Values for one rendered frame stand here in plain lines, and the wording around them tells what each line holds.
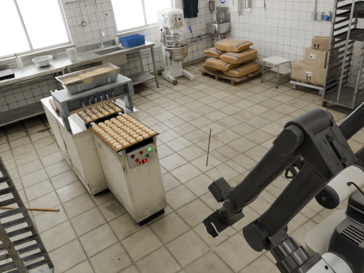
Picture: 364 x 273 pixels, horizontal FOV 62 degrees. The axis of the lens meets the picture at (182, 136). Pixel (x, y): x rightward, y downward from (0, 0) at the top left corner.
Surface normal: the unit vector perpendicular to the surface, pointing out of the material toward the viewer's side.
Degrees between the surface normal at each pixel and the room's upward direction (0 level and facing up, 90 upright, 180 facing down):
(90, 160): 90
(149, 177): 90
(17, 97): 90
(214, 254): 0
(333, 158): 47
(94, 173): 90
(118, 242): 0
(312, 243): 0
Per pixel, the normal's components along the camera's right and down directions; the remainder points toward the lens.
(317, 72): -0.77, 0.36
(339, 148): 0.32, -0.31
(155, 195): 0.58, 0.35
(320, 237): -0.11, -0.86
